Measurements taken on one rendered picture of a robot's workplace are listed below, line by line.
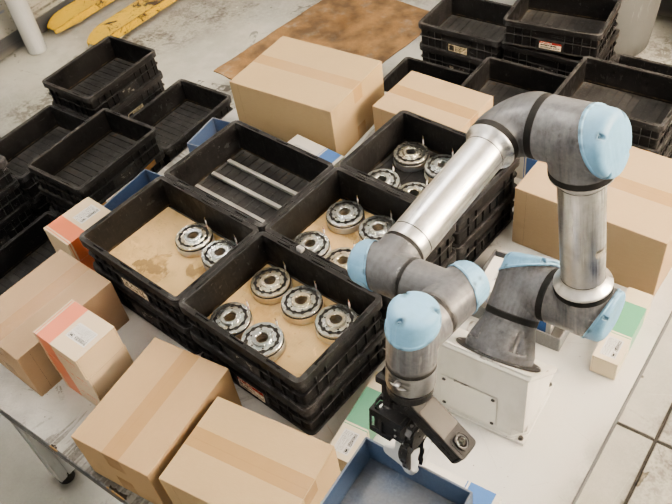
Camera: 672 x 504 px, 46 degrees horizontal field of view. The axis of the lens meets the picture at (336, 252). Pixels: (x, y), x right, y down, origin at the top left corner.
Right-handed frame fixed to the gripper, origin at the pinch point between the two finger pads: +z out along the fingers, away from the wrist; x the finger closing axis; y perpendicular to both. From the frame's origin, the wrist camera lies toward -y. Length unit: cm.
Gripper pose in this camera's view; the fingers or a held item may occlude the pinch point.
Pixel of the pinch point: (417, 468)
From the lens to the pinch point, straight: 133.7
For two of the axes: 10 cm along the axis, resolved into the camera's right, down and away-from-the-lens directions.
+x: -6.0, 5.2, -6.0
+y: -8.0, -3.7, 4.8
